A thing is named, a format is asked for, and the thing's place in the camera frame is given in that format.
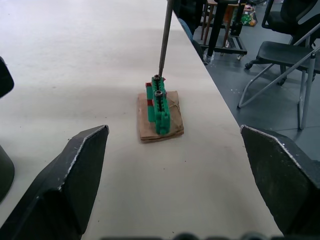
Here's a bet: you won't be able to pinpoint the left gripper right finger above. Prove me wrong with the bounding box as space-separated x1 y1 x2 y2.
239 124 320 237

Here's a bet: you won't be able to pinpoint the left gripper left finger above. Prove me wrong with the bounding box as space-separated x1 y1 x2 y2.
0 124 110 240

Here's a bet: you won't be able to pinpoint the dark rounded object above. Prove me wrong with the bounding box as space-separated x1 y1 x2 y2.
0 56 15 98
0 144 16 204

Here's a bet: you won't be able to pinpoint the brown cardboard pad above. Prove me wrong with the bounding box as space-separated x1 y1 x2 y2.
136 90 185 144

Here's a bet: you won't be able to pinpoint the black office chair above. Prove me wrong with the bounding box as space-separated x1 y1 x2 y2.
244 0 320 86

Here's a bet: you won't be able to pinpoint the colourful snack packets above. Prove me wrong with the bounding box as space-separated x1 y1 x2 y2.
241 3 257 27

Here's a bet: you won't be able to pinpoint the black table leg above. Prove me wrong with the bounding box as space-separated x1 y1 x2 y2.
206 0 227 57

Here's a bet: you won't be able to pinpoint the brown wooden stool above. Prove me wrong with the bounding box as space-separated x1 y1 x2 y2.
199 0 218 46

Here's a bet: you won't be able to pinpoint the dark blue seat back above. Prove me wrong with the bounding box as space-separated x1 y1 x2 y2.
172 0 201 43

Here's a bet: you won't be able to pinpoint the black folding chair grey frame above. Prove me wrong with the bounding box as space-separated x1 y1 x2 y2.
237 23 320 131

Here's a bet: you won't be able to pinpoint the black wheeled metal frame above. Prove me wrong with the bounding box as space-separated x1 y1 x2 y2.
194 0 248 61

